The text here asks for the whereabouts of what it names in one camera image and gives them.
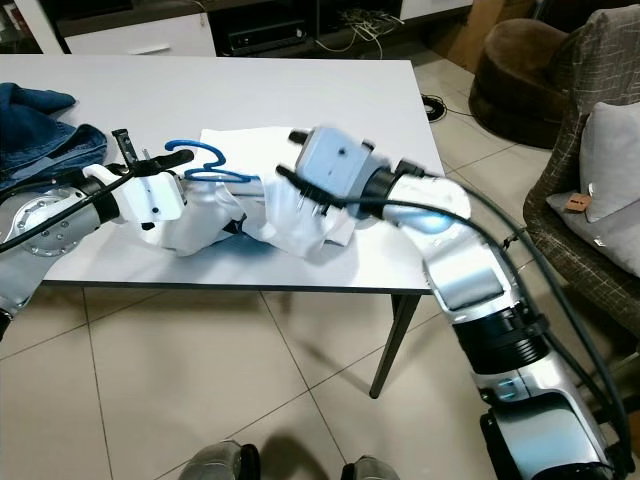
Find white T-shirt black print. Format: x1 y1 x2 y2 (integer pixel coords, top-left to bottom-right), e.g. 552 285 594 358
150 125 361 256

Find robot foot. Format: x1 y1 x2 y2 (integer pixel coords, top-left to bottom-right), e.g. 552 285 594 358
335 455 413 480
188 440 263 480

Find brown checked armchair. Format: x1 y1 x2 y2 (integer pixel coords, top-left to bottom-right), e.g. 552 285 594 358
523 5 640 336

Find brown round pouf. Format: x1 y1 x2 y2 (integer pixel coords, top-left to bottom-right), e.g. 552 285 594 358
468 18 589 149

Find blue denim jeans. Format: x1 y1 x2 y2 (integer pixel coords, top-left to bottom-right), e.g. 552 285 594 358
0 82 111 201

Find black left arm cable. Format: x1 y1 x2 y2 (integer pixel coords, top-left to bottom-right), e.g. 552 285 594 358
0 168 161 251

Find white glass display cabinet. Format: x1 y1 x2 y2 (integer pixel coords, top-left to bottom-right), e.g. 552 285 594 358
0 0 66 51

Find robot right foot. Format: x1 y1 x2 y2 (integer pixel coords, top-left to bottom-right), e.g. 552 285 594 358
335 455 413 480

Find black coiled floor cable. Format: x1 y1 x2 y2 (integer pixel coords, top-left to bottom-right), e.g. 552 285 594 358
420 93 449 123

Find wide white cabinet drawer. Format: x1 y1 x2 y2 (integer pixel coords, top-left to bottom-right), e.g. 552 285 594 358
63 12 217 57

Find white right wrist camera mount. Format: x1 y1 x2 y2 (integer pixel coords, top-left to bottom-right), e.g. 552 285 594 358
295 125 378 208

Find black media player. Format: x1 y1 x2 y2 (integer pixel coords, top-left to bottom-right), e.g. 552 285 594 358
225 25 308 57

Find grey pillow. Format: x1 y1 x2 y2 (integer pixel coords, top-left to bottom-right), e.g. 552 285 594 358
545 100 640 279

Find small white cabinet drawer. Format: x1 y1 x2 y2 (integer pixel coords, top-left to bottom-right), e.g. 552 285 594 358
398 0 476 21

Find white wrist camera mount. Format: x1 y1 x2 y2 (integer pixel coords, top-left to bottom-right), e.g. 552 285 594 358
128 165 191 227
295 125 378 208

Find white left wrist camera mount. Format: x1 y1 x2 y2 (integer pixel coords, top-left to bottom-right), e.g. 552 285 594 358
128 165 191 227

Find black metal table frame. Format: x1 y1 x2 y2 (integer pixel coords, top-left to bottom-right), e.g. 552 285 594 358
368 292 423 399

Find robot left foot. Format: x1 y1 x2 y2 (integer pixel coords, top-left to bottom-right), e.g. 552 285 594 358
188 440 263 480

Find blue plastic hanger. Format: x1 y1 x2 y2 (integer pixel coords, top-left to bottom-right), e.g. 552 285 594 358
160 140 239 187

